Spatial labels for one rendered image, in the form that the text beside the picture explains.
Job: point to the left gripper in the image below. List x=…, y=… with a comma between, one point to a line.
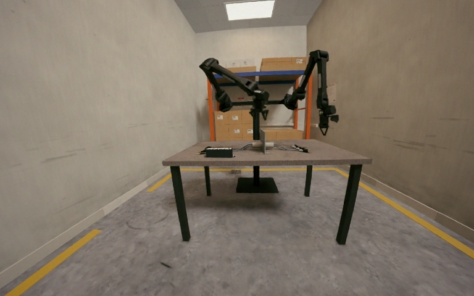
x=322, y=125

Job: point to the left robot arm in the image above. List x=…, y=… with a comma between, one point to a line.
x=321, y=58

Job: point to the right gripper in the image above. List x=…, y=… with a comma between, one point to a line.
x=257, y=108

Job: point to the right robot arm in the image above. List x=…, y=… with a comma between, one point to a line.
x=251, y=88

